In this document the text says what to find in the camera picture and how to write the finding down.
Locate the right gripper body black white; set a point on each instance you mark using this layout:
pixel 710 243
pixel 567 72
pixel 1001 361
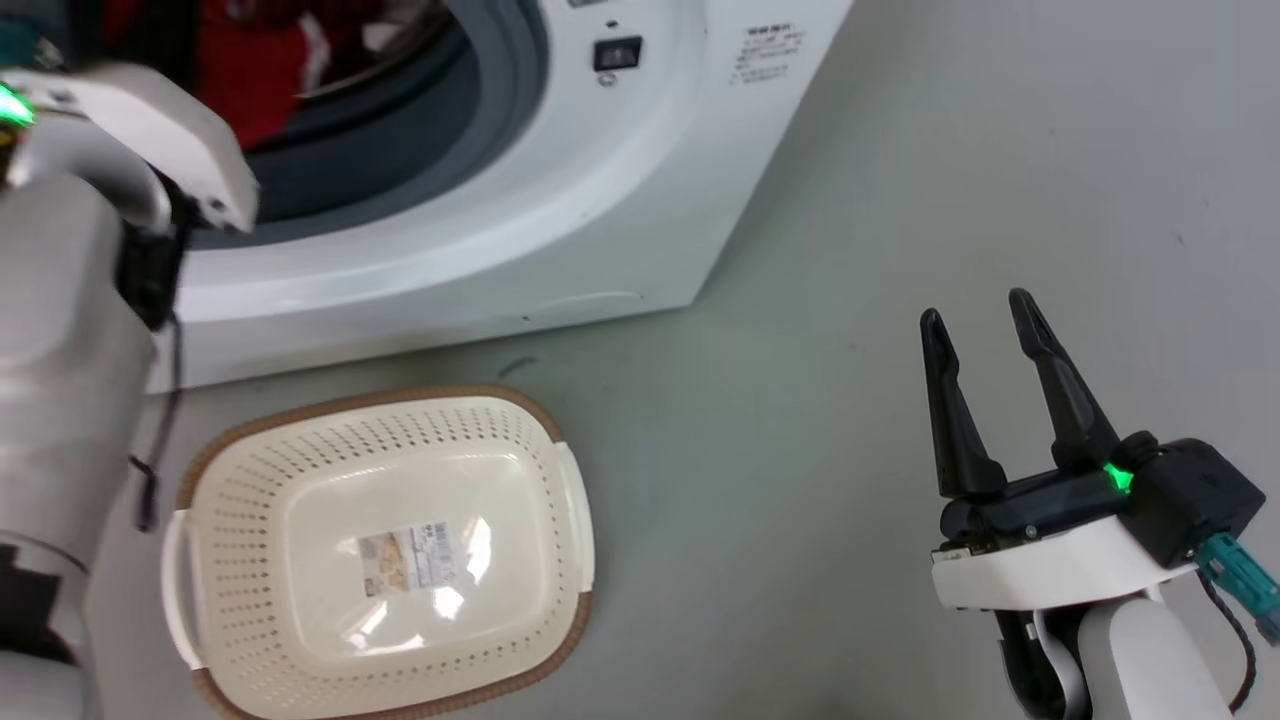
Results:
pixel 1050 560

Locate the paper product sticker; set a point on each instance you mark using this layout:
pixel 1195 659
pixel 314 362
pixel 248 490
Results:
pixel 408 558

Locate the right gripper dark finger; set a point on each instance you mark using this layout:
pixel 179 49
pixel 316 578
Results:
pixel 1065 390
pixel 955 420

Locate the grey rubber door gasket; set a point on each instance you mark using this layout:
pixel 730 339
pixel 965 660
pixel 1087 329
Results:
pixel 420 130

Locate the red garment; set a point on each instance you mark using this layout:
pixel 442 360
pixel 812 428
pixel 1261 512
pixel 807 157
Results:
pixel 245 70

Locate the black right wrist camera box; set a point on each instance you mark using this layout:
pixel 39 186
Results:
pixel 1195 495

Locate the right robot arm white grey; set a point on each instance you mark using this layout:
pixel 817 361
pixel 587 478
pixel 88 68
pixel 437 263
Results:
pixel 1130 665

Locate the cream perforated laundry basket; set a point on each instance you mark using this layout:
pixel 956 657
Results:
pixel 400 470

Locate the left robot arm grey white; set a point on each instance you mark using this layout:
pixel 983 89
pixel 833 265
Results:
pixel 60 380

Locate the white front-load washing machine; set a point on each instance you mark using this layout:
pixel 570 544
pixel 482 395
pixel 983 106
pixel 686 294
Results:
pixel 600 200

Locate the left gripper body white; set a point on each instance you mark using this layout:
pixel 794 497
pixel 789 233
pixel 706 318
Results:
pixel 150 120

